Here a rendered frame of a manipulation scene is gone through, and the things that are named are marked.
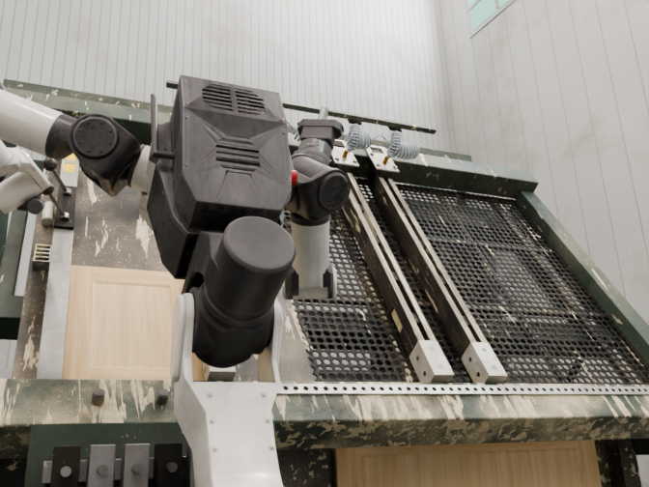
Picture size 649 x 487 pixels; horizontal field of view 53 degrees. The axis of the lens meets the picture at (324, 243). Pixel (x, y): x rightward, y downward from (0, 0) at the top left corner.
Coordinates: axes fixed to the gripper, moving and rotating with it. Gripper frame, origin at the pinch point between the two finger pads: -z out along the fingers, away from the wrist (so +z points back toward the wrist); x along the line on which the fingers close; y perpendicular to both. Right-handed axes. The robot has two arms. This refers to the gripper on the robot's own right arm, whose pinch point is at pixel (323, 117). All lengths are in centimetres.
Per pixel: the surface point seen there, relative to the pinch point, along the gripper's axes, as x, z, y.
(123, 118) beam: 77, -16, 22
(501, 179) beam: -51, -57, 104
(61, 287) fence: 54, 59, -4
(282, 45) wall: 132, -287, 244
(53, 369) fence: 43, 82, -11
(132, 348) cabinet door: 34, 71, 2
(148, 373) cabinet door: 27, 76, 1
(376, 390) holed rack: -22, 67, 24
